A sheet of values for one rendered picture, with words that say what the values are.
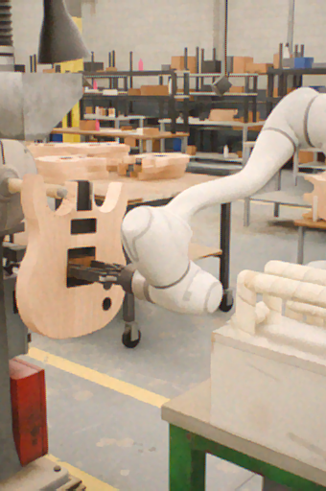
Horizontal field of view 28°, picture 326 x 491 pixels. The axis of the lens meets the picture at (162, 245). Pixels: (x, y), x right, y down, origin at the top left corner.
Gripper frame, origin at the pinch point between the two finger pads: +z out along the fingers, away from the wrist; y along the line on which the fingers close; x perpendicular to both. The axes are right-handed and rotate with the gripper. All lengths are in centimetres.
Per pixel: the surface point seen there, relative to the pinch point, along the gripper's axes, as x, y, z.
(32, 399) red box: -50, 16, 37
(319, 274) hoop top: 13, -19, -74
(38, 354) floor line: -90, 127, 163
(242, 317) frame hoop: 5, -26, -65
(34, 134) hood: 32.1, -22.1, -6.1
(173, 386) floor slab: -89, 143, 78
